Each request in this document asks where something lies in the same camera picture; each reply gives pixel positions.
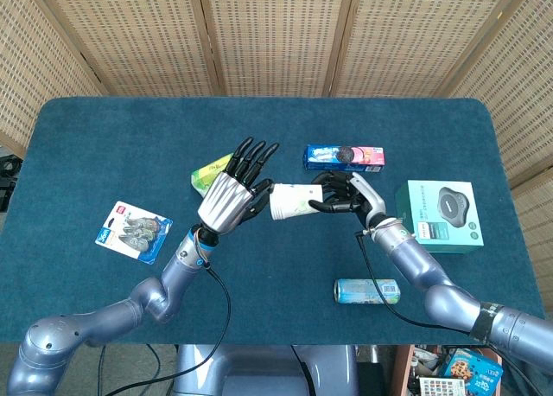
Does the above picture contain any light blue drink can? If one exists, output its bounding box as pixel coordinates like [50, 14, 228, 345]
[333, 278, 402, 306]

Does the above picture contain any green yellow tissue pack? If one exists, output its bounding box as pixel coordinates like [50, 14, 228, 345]
[190, 152, 237, 199]

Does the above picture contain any green speaker product box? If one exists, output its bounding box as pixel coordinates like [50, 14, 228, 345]
[395, 179, 485, 255]

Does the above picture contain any black right hand cable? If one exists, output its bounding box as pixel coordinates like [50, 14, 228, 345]
[353, 230, 474, 329]

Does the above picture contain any wooden storage shelf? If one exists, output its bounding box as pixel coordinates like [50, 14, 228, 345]
[391, 344, 507, 396]

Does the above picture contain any blue cookie snack bag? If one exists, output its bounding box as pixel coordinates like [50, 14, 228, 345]
[439, 348, 505, 396]

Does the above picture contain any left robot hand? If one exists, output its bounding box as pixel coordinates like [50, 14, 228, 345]
[197, 137, 281, 235]

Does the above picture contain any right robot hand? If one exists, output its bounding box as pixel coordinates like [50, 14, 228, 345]
[308, 170, 388, 229]

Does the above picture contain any white picture grid booklet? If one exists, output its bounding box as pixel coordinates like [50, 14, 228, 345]
[417, 375, 468, 396]

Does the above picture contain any blue pink cookie box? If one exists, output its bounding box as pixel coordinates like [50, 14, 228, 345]
[302, 144, 386, 174]

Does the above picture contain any white floral paper cup stack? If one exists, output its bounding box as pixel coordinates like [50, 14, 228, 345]
[268, 182, 325, 221]

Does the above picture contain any dark blue tablecloth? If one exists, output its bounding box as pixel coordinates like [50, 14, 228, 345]
[0, 96, 546, 346]

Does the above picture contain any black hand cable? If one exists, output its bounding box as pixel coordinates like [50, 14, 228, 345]
[353, 230, 474, 329]
[98, 260, 232, 396]

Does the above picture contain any black equipment stand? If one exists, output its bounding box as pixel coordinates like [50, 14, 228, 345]
[0, 150, 23, 212]

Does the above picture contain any woven bamboo folding screen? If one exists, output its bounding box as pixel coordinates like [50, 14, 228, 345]
[0, 0, 553, 304]

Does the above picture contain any black left hand cable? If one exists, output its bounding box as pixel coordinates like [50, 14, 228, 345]
[98, 260, 232, 396]

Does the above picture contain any grey blue robot torso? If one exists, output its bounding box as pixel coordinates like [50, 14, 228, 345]
[172, 343, 360, 396]

